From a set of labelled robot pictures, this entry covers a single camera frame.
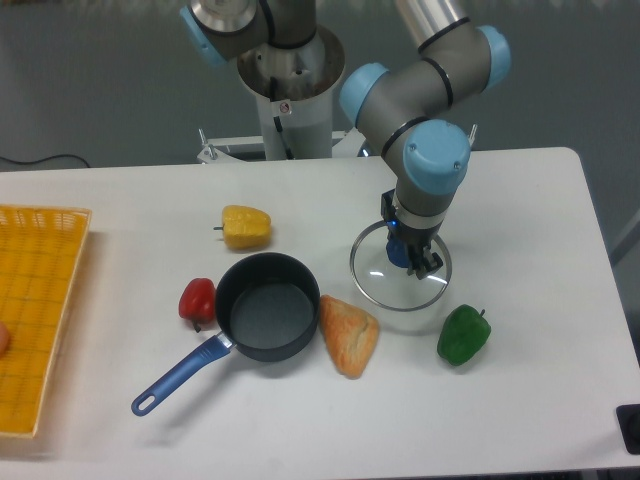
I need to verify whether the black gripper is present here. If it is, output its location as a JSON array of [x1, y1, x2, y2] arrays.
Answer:
[[392, 221, 444, 280]]

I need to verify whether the glass lid with blue knob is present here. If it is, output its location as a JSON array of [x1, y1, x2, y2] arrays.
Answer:
[[349, 221, 452, 312]]

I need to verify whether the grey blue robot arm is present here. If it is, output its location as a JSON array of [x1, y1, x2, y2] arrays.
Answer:
[[180, 1, 511, 278]]

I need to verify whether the green bell pepper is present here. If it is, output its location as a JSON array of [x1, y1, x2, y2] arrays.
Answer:
[[437, 304, 492, 367]]

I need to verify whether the orange bread piece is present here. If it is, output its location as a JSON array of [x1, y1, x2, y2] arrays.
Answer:
[[319, 295, 379, 379]]

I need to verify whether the yellow bell pepper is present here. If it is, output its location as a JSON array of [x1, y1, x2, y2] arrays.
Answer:
[[214, 205, 272, 250]]

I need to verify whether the red bell pepper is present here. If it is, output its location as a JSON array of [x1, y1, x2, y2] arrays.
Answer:
[[178, 278, 216, 332]]

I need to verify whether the black object at table edge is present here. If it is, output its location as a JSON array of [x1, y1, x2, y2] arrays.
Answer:
[[616, 404, 640, 455]]

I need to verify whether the yellow wicker basket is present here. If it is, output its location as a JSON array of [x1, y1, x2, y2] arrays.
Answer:
[[1, 204, 92, 438]]

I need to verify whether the orange item in basket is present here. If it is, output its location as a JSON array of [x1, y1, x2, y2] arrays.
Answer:
[[0, 322, 11, 355]]

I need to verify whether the white metal bracket right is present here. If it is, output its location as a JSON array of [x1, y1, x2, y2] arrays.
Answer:
[[457, 123, 478, 155]]

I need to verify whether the dark saucepan with blue handle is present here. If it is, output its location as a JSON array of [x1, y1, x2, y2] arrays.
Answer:
[[131, 252, 320, 416]]

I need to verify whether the black cable on floor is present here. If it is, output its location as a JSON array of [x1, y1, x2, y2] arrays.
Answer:
[[0, 153, 92, 169]]

